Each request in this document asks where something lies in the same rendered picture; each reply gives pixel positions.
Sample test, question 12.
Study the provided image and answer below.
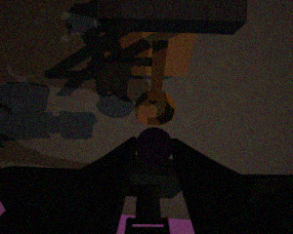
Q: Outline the wooden toy catapult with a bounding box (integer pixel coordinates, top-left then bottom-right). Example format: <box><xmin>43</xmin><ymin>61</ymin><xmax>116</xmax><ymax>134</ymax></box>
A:
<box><xmin>95</xmin><ymin>0</ymin><xmax>248</xmax><ymax>126</ymax></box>

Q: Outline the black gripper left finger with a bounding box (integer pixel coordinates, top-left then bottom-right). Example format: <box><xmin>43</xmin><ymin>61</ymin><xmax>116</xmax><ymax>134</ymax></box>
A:
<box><xmin>0</xmin><ymin>137</ymin><xmax>137</xmax><ymax>234</ymax></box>

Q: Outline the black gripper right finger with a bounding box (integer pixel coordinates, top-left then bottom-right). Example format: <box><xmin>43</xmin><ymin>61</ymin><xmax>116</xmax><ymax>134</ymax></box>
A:
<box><xmin>172</xmin><ymin>138</ymin><xmax>293</xmax><ymax>234</ymax></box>

